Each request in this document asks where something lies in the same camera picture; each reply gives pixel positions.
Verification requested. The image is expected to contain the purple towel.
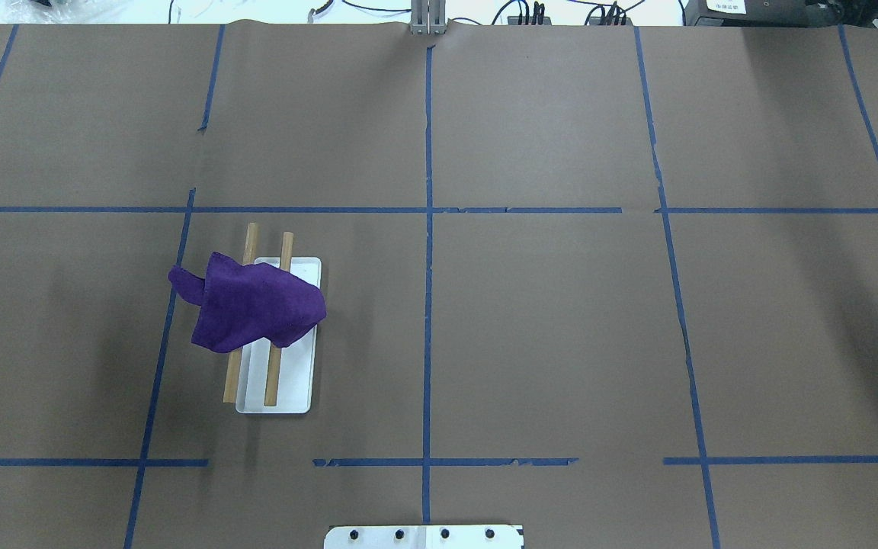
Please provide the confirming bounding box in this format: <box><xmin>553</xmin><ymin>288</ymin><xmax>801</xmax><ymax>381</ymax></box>
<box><xmin>167</xmin><ymin>252</ymin><xmax>327</xmax><ymax>354</ymax></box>

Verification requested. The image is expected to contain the white pedestal column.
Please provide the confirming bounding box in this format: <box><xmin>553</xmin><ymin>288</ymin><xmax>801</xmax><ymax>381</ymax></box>
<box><xmin>323</xmin><ymin>524</ymin><xmax>525</xmax><ymax>548</ymax></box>

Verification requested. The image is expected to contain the aluminium frame post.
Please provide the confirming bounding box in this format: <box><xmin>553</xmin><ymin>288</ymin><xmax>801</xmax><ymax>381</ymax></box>
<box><xmin>410</xmin><ymin>0</ymin><xmax>448</xmax><ymax>36</ymax></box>

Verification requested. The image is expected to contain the white wooden towel rack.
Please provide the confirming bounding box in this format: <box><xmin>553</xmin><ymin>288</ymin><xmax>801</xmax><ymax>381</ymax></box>
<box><xmin>223</xmin><ymin>222</ymin><xmax>322</xmax><ymax>415</ymax></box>

